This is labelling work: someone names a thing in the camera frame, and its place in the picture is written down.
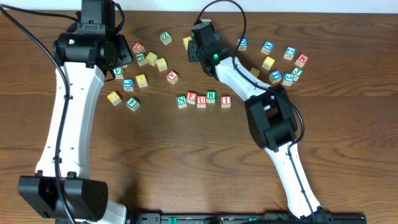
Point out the green j block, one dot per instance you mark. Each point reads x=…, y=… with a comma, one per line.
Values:
x=141, y=59
x=297, y=72

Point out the blue X block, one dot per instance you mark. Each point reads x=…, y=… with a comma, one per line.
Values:
x=267, y=47

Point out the red u block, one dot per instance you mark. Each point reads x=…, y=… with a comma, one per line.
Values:
x=138, y=48
x=201, y=102

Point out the red A block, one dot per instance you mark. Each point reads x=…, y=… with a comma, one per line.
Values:
x=172, y=77

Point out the blue L block left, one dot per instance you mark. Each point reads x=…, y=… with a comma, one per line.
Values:
x=128, y=84

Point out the green Z block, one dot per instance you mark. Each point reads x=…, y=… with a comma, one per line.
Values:
x=165, y=37

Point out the yellow O block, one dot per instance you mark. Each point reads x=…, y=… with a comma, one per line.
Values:
x=186, y=41

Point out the green 4 block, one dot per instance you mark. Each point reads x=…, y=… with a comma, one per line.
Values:
x=132, y=104

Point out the plain yellow block centre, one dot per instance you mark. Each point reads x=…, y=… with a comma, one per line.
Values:
x=255, y=72

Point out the green R block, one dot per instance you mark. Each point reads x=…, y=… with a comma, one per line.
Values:
x=210, y=96

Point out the red I block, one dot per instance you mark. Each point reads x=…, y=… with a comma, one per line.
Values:
x=225, y=101

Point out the yellow block far left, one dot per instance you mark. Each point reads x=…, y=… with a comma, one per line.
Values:
x=114, y=98

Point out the green N block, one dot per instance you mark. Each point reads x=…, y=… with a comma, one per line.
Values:
x=181, y=101

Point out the blue T block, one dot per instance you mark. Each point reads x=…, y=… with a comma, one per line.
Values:
x=275, y=76

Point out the yellow C block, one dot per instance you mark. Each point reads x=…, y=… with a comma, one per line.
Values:
x=151, y=58

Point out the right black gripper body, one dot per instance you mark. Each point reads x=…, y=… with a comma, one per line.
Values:
x=193, y=50

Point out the red M block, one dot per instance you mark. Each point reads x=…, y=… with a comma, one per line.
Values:
x=301, y=60

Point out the blue 2 block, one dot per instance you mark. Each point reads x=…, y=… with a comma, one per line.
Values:
x=289, y=53

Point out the blue 5 block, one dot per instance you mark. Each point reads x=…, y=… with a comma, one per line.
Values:
x=288, y=79

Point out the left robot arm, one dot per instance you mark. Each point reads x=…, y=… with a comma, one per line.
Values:
x=61, y=187

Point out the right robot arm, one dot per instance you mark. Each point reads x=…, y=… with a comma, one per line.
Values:
x=272, y=119

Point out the green V block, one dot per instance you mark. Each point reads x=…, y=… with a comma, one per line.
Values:
x=118, y=73

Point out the green J block left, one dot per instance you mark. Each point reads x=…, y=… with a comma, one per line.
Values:
x=141, y=59

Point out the green J block right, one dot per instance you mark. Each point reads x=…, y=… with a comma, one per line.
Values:
x=297, y=72

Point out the blue D block right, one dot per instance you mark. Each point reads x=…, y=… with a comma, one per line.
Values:
x=242, y=44

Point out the yellow K block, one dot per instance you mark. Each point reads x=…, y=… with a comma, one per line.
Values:
x=141, y=81

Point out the red E block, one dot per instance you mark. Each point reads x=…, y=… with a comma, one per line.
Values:
x=191, y=97

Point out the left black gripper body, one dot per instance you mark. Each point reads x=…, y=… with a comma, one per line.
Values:
x=125, y=50

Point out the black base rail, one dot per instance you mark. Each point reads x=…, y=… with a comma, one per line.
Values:
x=248, y=218

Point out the yellow s block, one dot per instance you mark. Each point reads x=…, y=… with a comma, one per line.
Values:
x=268, y=63
x=161, y=64

